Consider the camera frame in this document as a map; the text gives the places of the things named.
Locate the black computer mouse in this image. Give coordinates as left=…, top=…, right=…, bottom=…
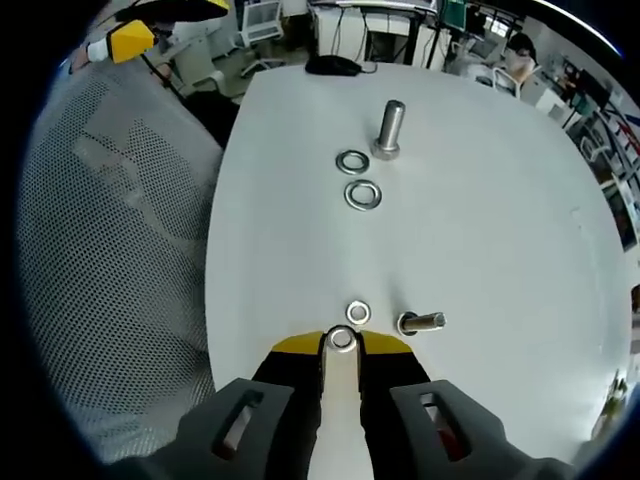
left=303, top=54, right=364, bottom=78

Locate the person's left hand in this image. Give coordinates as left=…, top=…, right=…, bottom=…
left=66, top=45, right=94, bottom=76

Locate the grey mesh chair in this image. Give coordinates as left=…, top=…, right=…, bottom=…
left=18, top=62, right=227, bottom=467

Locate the thick steel threaded stud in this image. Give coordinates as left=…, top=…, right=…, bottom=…
left=370, top=99, right=407, bottom=163

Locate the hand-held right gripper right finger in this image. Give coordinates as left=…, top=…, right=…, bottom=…
left=355, top=329, right=577, bottom=480

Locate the large dark metal washer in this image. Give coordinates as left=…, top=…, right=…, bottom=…
left=334, top=148, right=371, bottom=176
left=343, top=179, right=384, bottom=212

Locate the thin steel threaded stud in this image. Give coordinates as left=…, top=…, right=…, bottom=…
left=396, top=310, right=448, bottom=338

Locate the white office chair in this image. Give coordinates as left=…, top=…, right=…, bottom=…
left=212, top=0, right=289, bottom=99

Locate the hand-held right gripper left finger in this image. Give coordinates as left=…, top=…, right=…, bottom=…
left=132, top=329, right=330, bottom=480

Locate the small silver washer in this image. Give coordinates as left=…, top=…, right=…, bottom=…
left=345, top=299, right=372, bottom=323
left=326, top=325, right=357, bottom=354

